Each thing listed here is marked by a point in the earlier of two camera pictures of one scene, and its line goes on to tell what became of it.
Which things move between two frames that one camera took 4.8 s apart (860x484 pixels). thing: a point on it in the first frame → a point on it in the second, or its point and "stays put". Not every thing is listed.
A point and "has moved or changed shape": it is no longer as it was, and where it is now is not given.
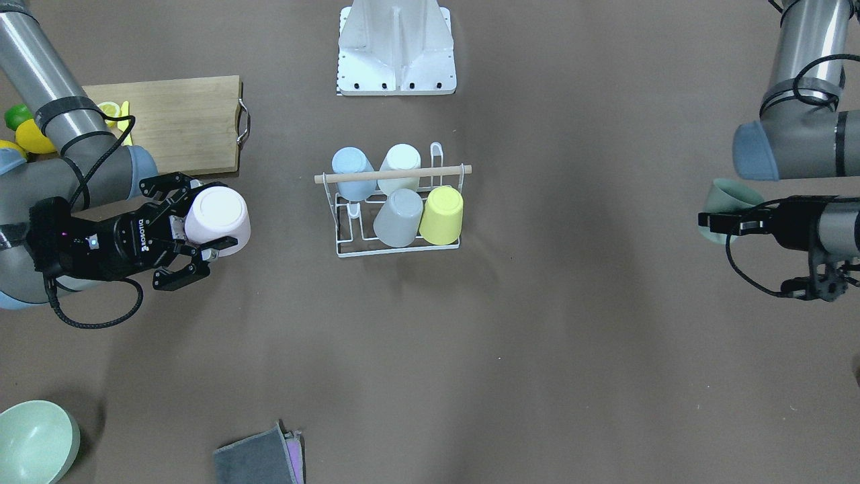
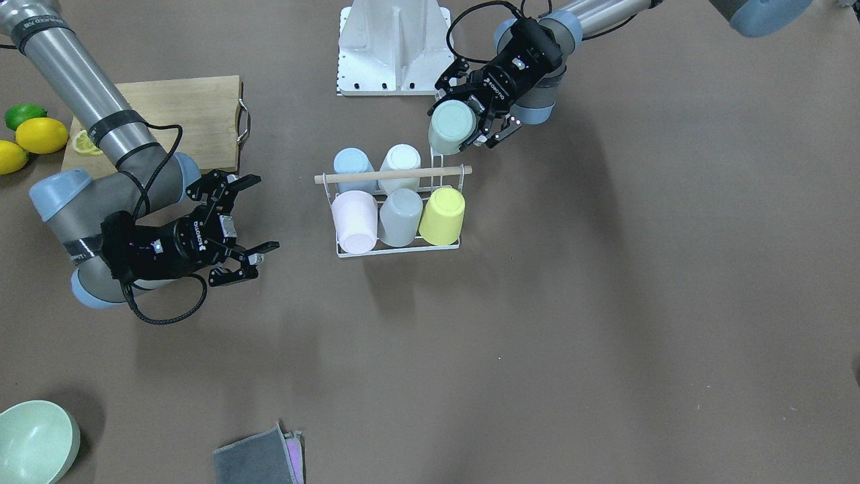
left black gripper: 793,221 → 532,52
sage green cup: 727,196 → 451,122
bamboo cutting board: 190,126 stays put
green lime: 16,115 stays put
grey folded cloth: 264,458 stays put
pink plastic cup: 216,212 has moved or changed shape
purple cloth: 295,448 stays put
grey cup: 397,222 stays put
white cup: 400,156 stays put
